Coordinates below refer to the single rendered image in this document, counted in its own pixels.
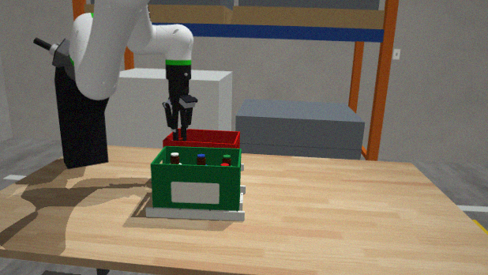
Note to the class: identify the blue bottle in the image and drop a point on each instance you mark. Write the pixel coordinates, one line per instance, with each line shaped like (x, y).
(201, 159)

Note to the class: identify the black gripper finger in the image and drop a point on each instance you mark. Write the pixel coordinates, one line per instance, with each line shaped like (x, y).
(172, 119)
(186, 117)

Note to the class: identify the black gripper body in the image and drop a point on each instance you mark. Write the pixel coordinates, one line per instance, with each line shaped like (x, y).
(175, 88)

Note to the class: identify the green crate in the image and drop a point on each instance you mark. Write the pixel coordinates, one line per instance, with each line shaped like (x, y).
(191, 186)

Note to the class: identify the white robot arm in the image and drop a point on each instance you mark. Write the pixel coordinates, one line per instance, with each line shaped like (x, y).
(112, 23)

